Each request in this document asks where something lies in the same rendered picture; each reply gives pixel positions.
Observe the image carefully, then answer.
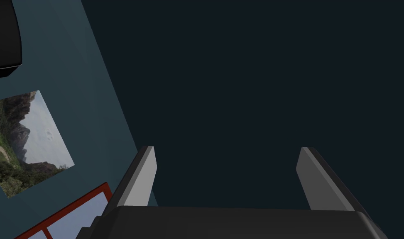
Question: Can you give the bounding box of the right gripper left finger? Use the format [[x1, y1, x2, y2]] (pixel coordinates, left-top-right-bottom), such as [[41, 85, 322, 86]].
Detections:
[[108, 146, 158, 207]]

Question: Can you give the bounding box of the mountain landscape wall picture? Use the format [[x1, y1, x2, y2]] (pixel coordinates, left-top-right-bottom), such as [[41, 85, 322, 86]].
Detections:
[[0, 89, 76, 199]]

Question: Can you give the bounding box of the black box shaped object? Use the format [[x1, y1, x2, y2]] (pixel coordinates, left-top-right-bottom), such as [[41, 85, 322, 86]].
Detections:
[[0, 0, 23, 80]]

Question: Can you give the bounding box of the red framed window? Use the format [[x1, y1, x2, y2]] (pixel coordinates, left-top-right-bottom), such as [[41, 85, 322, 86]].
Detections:
[[13, 182, 113, 239]]

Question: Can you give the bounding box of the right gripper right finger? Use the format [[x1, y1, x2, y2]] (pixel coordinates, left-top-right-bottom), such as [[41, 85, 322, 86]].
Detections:
[[296, 146, 367, 212]]

